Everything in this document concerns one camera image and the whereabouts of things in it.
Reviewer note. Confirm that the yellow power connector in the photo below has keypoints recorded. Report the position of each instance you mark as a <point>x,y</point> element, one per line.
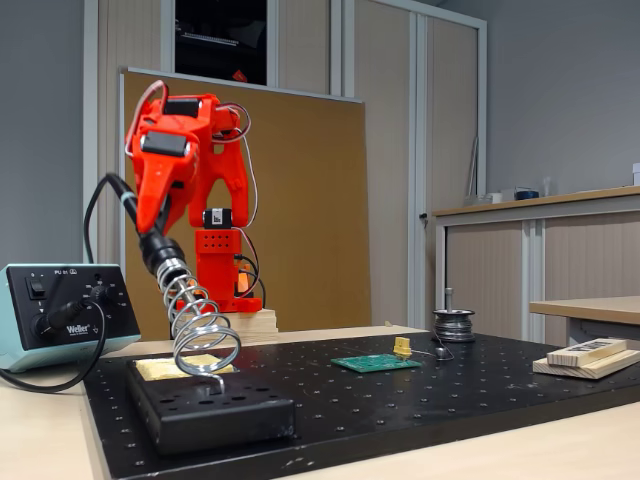
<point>401,345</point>

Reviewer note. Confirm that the green circuit board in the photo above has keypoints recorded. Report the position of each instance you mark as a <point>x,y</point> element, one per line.
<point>370,363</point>

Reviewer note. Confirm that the grey leaning metal strip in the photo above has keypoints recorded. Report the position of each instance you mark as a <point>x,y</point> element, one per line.
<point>473,167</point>

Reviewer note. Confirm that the wooden top side table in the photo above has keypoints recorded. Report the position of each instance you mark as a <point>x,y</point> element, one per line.
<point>590,307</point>

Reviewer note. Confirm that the red robot arm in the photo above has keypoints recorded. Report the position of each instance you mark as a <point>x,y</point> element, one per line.
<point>230,165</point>

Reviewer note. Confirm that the tall beige shutter cabinet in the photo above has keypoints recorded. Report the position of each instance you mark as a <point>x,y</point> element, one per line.
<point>445,125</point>

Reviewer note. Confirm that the small round metal magnet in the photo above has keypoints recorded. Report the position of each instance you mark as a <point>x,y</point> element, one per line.
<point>442,353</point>

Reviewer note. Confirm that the stacked wooden planks base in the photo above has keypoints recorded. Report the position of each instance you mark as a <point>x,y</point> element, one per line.
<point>255,325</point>

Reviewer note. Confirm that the yellow cleaning sponge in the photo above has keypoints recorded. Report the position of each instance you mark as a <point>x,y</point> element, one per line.
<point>155,371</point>

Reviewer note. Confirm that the metal spring iron holder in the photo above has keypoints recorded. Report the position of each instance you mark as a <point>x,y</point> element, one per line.
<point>197,371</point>

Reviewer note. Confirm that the black machine with light strip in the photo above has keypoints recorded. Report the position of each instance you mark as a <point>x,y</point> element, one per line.
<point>200,55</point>

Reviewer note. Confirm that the metal spool post screw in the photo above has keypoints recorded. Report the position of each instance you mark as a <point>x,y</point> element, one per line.
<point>451,299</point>

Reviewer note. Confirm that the black soldering iron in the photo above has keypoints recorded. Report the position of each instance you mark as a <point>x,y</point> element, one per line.
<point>167,252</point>

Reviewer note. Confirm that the clear plastic bottle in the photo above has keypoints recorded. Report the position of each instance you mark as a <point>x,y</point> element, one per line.
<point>546,186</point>

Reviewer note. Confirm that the white paper tray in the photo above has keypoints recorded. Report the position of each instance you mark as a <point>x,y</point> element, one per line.
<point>482,199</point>

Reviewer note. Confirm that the plain wooden plank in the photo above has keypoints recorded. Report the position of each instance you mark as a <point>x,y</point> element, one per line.
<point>590,372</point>

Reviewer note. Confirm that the black soldering stand base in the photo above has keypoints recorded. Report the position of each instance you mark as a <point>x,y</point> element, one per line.
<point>225,425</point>

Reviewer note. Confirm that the brown cork pin board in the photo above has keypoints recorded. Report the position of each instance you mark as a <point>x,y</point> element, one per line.
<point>310,200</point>

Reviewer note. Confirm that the teal Weller soldering station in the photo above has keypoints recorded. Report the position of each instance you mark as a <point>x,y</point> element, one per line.
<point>20,350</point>

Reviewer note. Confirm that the black perforated breadboard plate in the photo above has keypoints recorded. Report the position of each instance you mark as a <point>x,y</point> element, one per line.
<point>400,410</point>

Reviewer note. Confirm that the low beige sideboard cabinet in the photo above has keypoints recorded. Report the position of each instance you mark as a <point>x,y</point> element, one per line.
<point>590,260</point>

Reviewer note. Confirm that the wooden plank printed KAPLA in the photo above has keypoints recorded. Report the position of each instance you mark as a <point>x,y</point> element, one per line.
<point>585,351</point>

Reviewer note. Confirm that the red gripper with motor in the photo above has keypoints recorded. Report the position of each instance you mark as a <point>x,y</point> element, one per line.
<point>161,170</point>

